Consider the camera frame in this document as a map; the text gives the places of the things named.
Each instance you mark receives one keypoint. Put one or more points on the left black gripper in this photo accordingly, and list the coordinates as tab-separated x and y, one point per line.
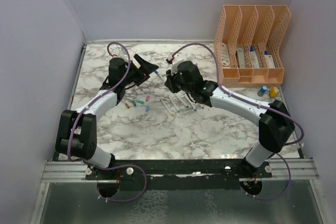
147	68

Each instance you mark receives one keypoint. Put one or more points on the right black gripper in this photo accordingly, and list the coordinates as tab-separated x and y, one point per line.
169	82

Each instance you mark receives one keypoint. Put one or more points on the green cap marker pen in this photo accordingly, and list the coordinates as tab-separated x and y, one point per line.
174	104

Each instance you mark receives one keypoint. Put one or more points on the brown cap marker pen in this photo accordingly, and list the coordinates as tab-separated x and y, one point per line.
167	108

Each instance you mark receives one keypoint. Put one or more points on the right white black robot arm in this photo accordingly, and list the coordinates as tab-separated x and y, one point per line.
272	119

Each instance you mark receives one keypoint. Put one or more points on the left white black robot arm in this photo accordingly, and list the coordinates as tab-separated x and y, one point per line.
77	130

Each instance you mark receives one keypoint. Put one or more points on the white booklet in organizer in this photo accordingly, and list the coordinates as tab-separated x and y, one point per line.
224	55

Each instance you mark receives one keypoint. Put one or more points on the orange plastic file organizer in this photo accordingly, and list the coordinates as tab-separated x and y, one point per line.
247	45

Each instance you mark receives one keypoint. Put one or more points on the white blue box in organizer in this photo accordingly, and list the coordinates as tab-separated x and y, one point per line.
254	57

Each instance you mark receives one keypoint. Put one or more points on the blue small bottle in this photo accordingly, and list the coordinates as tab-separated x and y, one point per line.
261	92

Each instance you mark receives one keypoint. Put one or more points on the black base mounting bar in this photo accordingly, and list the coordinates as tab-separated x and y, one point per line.
230	168

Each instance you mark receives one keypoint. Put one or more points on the white red box in organizer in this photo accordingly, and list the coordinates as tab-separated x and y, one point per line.
269	60

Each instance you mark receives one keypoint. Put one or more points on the yellow small bottle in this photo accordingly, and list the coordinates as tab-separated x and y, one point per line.
273	92

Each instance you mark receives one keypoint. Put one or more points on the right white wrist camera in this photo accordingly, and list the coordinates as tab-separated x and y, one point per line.
174	62

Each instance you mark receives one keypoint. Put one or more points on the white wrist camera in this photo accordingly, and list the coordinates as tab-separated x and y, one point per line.
174	62
123	54

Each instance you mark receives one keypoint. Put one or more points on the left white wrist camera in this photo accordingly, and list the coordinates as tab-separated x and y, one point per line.
123	54

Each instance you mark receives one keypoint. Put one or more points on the aluminium frame rail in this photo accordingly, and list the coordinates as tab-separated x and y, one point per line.
68	172

